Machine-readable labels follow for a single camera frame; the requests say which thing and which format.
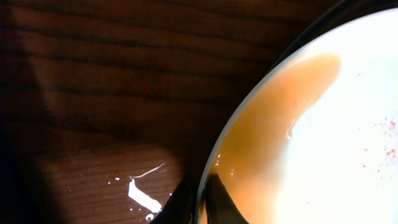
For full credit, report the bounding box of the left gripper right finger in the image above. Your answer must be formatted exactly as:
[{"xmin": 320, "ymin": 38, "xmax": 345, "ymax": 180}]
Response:
[{"xmin": 205, "ymin": 174, "xmax": 248, "ymax": 224}]

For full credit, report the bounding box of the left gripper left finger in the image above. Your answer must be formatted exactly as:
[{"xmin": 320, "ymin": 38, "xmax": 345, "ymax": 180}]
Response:
[{"xmin": 150, "ymin": 175, "xmax": 198, "ymax": 224}]

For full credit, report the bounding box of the light blue plate top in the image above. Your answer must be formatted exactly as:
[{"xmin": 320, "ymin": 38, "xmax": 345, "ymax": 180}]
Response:
[{"xmin": 200, "ymin": 7, "xmax": 397, "ymax": 223}]

